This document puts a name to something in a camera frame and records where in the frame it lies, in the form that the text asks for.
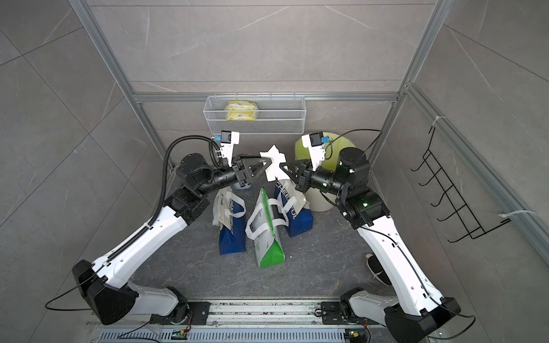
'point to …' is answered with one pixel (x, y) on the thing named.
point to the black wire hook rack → (462, 211)
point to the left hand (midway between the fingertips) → (269, 158)
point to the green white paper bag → (262, 226)
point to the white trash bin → (318, 202)
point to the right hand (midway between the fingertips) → (283, 166)
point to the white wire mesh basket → (274, 115)
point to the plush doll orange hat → (377, 269)
